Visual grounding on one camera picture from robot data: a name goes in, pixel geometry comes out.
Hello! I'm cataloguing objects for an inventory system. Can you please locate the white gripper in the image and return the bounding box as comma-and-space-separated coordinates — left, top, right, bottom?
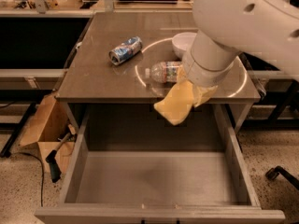
177, 49, 234, 107

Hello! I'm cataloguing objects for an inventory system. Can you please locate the yellow sponge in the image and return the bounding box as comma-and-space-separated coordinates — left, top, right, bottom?
154, 80, 193, 125

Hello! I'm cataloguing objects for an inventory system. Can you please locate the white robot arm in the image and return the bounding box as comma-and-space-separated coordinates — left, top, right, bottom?
176, 0, 299, 109

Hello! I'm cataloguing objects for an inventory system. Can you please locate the grey cabinet counter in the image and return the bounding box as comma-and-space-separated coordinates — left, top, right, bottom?
56, 11, 262, 134

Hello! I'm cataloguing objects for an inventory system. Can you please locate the open grey drawer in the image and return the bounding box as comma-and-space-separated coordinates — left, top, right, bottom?
35, 105, 285, 224

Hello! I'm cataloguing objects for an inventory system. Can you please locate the clear plastic water bottle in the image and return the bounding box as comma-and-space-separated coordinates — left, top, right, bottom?
145, 62, 181, 83

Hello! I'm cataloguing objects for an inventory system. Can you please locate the white bowl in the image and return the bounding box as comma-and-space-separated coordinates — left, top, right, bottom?
172, 32, 196, 59

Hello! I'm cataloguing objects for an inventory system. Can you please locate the crushed blue soda can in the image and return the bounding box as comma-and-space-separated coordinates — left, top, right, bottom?
108, 36, 143, 65

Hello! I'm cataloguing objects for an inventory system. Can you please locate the black chair caster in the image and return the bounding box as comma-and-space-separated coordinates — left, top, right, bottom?
265, 166, 299, 190

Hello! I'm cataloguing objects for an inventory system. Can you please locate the cardboard box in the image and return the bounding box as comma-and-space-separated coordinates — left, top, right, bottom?
20, 93, 69, 173

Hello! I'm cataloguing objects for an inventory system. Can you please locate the black handled tool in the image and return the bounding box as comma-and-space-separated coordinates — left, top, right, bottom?
45, 133, 72, 183

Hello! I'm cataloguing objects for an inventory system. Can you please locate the black floor cable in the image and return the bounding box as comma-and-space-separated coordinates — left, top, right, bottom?
12, 151, 45, 207

